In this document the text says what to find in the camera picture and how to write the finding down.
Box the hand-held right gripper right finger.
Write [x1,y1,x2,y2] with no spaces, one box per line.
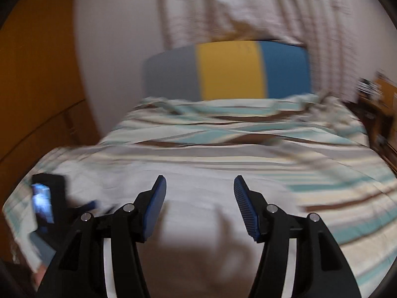
[233,175,362,298]

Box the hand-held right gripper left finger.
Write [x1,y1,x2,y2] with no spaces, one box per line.
[37,175,167,298]

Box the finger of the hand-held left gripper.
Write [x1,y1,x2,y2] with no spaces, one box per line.
[74,200,115,217]

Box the light grey quilted jacket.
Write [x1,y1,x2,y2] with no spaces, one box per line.
[46,149,298,298]

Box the striped bed cover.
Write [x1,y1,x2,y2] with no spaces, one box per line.
[1,93,397,298]

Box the wooden wardrobe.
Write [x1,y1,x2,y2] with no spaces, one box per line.
[0,0,103,199]

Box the grey yellow blue headboard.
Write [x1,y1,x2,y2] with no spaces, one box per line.
[142,40,311,101]

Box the wooden side table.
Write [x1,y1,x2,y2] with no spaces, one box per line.
[357,95,392,151]

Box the ship print curtain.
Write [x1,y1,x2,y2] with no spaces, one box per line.
[153,0,357,100]

